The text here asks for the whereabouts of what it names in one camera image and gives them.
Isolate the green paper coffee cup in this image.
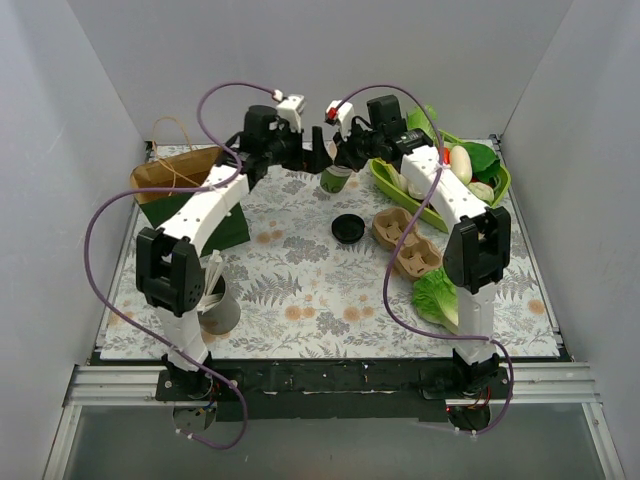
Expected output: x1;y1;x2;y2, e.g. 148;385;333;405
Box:
320;141;352;193

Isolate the green brown paper bag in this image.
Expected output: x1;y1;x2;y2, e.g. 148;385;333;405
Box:
130;116;250;256

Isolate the grey straw holder cup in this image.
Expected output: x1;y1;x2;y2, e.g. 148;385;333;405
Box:
197;277;241;335

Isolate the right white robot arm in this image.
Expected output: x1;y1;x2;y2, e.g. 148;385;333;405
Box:
325;95;511;398

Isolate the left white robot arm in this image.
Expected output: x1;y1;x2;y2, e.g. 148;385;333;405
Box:
136;94;332;400

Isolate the tall green napa cabbage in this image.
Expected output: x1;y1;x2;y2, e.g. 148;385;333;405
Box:
406;105;439;148

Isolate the white radish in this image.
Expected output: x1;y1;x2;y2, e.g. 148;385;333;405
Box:
449;145;473;185

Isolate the floral patterned table mat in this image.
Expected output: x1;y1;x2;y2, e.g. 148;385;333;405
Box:
98;162;560;361

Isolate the green plastic vegetable basket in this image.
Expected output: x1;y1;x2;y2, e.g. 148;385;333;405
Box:
369;128;511;232

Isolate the dark green leafy vegetable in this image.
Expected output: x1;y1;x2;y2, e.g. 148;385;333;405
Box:
461;142;500;183

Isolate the small white bok choy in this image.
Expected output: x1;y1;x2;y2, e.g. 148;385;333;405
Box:
467;182;495;205

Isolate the green lettuce on mat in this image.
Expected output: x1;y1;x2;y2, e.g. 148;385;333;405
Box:
412;268;459;334

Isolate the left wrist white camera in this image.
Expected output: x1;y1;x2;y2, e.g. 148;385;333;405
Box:
276;94;306;133

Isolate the wrist white camera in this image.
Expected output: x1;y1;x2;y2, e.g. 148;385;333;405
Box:
325;100;354;139
276;94;306;133

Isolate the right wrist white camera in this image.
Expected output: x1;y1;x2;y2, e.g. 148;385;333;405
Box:
325;100;354;139

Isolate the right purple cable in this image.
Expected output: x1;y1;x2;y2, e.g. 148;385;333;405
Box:
334;83;514;435

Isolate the purple cable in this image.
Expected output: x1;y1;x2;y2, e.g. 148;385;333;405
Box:
334;83;514;435
83;82;281;450

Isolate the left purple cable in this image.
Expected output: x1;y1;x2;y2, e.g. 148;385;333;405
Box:
83;82;281;450

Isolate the aluminium frame rail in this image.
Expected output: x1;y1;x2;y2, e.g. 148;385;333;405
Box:
64;362;601;407

